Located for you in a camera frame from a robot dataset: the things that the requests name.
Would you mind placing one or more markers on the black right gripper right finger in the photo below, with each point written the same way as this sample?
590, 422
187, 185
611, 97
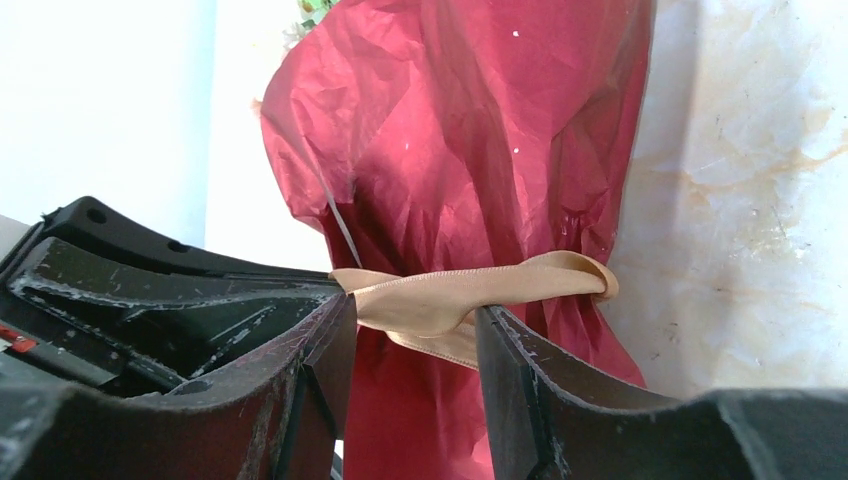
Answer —
550, 415

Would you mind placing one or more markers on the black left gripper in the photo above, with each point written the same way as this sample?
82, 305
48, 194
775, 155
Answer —
91, 296

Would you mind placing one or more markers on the beige satin ribbon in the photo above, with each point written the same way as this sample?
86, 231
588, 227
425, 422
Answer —
433, 313

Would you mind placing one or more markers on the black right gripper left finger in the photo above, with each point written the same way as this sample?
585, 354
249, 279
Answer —
273, 413

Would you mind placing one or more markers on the red paper bouquet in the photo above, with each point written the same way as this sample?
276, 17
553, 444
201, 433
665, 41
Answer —
421, 136

